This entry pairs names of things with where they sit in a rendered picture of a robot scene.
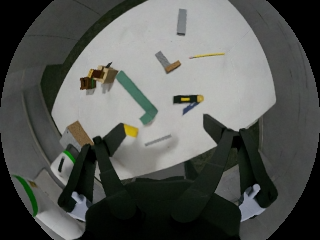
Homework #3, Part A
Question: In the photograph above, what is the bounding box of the green l-shaped bar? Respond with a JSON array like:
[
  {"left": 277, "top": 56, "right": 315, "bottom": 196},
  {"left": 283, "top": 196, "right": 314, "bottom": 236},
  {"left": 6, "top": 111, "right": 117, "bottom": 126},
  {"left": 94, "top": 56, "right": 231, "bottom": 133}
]
[{"left": 115, "top": 70, "right": 158, "bottom": 125}]

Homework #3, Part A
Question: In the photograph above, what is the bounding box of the try square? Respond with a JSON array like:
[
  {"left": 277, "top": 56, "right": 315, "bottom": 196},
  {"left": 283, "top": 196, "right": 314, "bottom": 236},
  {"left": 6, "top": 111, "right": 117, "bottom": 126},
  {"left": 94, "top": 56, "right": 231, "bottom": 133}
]
[{"left": 155, "top": 51, "right": 181, "bottom": 73}]

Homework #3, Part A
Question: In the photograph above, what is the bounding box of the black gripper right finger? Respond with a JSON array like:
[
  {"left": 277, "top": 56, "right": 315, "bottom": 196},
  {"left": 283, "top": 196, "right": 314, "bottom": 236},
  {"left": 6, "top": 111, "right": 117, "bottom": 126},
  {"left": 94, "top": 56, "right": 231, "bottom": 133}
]
[{"left": 170, "top": 113, "right": 278, "bottom": 226}]

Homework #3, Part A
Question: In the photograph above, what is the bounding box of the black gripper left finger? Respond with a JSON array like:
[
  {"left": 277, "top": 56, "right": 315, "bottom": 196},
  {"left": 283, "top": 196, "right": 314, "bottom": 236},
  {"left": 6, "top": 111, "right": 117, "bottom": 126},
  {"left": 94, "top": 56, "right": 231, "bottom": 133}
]
[{"left": 57, "top": 123, "right": 141, "bottom": 224}]

